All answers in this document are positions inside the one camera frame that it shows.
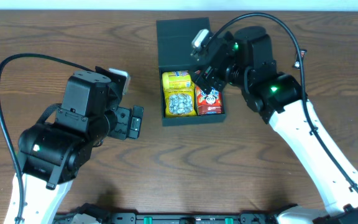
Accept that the dark green box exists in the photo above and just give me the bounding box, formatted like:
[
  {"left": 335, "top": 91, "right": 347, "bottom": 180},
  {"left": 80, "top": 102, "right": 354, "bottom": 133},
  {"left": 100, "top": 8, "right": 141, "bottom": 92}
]
[{"left": 156, "top": 17, "right": 226, "bottom": 126}]

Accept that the yellow candy bag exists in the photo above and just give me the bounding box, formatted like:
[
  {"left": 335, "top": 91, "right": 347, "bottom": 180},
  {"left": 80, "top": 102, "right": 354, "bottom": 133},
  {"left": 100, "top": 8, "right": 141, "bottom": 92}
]
[{"left": 163, "top": 87, "right": 197, "bottom": 118}]

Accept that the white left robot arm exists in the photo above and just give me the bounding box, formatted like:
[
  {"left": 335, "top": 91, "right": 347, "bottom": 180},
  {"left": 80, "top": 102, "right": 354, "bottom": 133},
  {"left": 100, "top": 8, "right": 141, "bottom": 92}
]
[{"left": 4, "top": 67, "right": 144, "bottom": 223}]

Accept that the yellow Mentos bottle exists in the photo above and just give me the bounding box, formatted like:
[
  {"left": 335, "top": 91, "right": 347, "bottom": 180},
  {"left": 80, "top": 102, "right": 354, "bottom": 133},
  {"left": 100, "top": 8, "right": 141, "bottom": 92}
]
[{"left": 162, "top": 70, "right": 192, "bottom": 90}]

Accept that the red Hello Panda biscuit box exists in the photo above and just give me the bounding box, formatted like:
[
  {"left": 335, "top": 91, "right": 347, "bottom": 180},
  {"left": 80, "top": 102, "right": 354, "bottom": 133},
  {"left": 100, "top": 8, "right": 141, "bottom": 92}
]
[{"left": 195, "top": 86, "right": 223, "bottom": 116}]

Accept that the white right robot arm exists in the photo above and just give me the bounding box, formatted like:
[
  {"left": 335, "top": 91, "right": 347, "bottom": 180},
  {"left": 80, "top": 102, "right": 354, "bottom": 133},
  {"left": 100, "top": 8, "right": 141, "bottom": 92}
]
[{"left": 191, "top": 26, "right": 358, "bottom": 223}]

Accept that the small black chocolate bar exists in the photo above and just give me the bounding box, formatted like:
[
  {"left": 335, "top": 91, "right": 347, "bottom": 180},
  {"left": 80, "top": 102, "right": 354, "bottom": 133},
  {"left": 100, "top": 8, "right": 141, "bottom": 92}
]
[{"left": 293, "top": 49, "right": 307, "bottom": 70}]

